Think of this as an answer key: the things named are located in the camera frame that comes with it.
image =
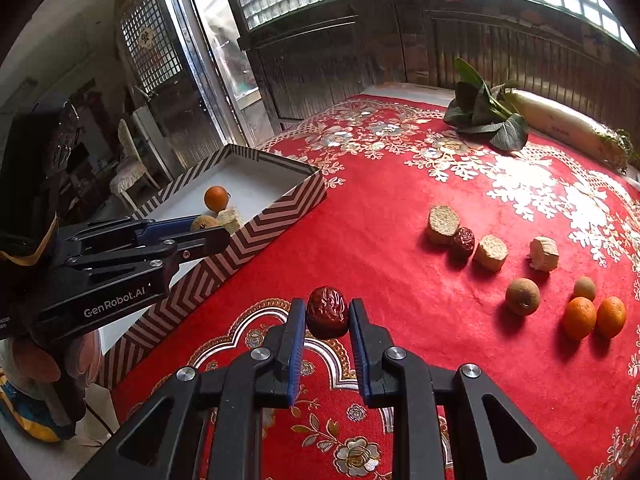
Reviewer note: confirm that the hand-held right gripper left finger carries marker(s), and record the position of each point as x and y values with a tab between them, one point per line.
296	340

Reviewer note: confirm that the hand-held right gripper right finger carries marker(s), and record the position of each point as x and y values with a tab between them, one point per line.
359	340

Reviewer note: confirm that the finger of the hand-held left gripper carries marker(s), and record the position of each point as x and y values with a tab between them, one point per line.
165	227
200	247

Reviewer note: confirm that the red jujube date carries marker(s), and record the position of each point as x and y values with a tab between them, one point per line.
327	312
464	243

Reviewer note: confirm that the pale cake cube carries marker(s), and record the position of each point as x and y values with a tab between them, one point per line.
231	219

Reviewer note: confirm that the orange tangerine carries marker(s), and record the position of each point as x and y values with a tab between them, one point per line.
612	316
580	318
216	198

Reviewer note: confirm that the chevron striped cardboard box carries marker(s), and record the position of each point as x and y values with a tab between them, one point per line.
260	240

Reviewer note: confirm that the white chair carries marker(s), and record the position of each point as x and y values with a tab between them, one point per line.
127	170

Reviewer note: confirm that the white cabinet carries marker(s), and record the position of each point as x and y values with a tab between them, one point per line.
150	137

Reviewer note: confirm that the red embroidered tablecloth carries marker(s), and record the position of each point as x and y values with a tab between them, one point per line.
390	220

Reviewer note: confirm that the yellow and blue bag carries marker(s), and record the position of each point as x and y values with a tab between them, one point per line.
30	415

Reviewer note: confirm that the lattice window panel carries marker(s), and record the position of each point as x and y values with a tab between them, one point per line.
150	45

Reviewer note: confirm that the glass door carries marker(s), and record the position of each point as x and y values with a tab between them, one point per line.
225	50

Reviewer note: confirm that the small brown longan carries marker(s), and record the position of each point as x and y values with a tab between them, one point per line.
584	288

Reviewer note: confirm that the green leafy vegetable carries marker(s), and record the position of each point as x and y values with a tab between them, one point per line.
482	107

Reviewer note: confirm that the white radish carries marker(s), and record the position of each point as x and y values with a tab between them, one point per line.
565	122

